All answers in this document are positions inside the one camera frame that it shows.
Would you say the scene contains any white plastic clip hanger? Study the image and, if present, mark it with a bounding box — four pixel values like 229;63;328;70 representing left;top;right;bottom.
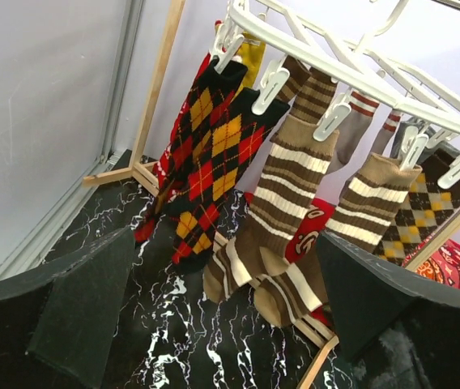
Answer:
213;1;460;169

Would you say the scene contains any red cartoon print blanket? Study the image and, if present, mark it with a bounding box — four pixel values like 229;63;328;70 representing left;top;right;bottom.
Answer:
244;198;460;297

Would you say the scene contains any red striped grey sock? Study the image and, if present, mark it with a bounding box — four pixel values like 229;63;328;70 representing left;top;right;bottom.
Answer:
327;90;380;173

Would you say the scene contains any yellow sock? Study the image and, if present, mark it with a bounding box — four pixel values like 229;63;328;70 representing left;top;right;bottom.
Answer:
231;32;266;100

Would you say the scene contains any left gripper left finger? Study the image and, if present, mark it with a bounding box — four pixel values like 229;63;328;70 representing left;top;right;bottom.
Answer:
0;228;134;388

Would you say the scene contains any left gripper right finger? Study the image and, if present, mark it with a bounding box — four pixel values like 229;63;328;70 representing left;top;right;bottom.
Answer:
317;232;460;388

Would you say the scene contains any wooden drying rack frame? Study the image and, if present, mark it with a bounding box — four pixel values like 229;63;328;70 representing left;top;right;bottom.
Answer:
82;0;460;389

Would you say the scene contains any grey sock hanging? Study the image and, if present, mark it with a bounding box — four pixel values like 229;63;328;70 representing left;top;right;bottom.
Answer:
370;109;425;159

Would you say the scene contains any brown argyle sock hanging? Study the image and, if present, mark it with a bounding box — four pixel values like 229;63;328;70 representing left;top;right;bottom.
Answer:
373;150;460;265

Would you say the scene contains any red patterned sock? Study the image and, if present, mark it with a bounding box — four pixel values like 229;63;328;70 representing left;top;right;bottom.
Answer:
152;52;211;187

